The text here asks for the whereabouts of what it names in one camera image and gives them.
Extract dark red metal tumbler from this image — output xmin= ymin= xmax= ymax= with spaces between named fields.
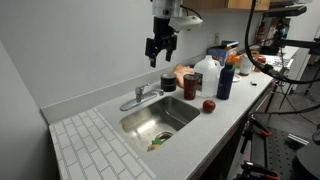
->
xmin=182 ymin=73 xmax=200 ymax=101

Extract pink soft cloth item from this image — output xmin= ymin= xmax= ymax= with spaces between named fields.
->
xmin=171 ymin=63 xmax=195 ymax=89

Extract orange toy piece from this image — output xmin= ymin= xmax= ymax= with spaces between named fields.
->
xmin=146 ymin=143 xmax=158 ymax=153

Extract dark blue bottle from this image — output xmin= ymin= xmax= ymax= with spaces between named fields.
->
xmin=216 ymin=62 xmax=236 ymax=101

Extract blue cardboard box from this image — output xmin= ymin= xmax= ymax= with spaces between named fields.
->
xmin=205 ymin=40 xmax=240 ymax=66

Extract translucent plastic gallon jug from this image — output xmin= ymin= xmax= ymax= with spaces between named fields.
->
xmin=193 ymin=54 xmax=222 ymax=99

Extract wooden wall cabinet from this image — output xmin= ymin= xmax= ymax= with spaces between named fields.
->
xmin=182 ymin=0 xmax=272 ymax=13

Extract white brick pattern mat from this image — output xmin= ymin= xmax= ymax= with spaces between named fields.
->
xmin=48 ymin=107 xmax=158 ymax=180

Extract chrome faucet spout and base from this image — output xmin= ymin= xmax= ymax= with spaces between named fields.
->
xmin=119 ymin=88 xmax=165 ymax=112

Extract black white checkerboard sheet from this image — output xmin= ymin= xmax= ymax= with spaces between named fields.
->
xmin=266 ymin=54 xmax=295 ymax=70

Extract white plastic container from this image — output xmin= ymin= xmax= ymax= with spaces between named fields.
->
xmin=238 ymin=53 xmax=254 ymax=76

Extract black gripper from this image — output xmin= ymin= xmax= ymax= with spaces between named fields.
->
xmin=144 ymin=17 xmax=178 ymax=69

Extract chrome tap lever handle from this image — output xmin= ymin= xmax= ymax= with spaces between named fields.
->
xmin=134 ymin=83 xmax=152 ymax=101

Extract green toy piece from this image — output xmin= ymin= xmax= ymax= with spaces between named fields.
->
xmin=151 ymin=138 xmax=165 ymax=148

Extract stainless steel sink basin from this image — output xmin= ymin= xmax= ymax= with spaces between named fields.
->
xmin=118 ymin=95 xmax=201 ymax=154

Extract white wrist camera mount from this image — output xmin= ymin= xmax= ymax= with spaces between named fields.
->
xmin=168 ymin=14 xmax=204 ymax=33

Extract black overhead shelf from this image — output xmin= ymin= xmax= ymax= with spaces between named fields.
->
xmin=262 ymin=4 xmax=308 ymax=19

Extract white wall outlet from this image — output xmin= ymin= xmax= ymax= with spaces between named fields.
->
xmin=209 ymin=31 xmax=222 ymax=46

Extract orange object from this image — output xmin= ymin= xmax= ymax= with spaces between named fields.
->
xmin=225 ymin=54 xmax=242 ymax=70

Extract red cup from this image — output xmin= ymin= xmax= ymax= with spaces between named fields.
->
xmin=254 ymin=55 xmax=267 ymax=73

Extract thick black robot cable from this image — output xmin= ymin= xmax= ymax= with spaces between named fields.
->
xmin=244 ymin=0 xmax=320 ymax=85

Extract silver metal bracket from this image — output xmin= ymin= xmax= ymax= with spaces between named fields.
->
xmin=286 ymin=132 xmax=310 ymax=147

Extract black round stool seat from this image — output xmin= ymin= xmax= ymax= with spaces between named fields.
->
xmin=290 ymin=142 xmax=320 ymax=180

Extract red apple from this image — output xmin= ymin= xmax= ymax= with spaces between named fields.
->
xmin=202 ymin=99 xmax=217 ymax=114

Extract black tripod legs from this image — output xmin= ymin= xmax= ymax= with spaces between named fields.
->
xmin=264 ymin=79 xmax=285 ymax=114

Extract black tin can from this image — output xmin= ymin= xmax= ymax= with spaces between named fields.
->
xmin=160 ymin=72 xmax=178 ymax=93

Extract metal sink drain strainer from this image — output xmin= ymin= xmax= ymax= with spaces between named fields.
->
xmin=155 ymin=131 xmax=175 ymax=142

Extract black clamp orange handle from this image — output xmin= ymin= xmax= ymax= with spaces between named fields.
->
xmin=238 ymin=160 xmax=282 ymax=180
xmin=247 ymin=115 xmax=273 ymax=139

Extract red fire extinguisher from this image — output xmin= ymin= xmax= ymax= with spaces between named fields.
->
xmin=255 ymin=21 xmax=267 ymax=45

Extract black perforated breadboard table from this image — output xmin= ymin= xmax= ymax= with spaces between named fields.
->
xmin=250 ymin=125 xmax=303 ymax=180

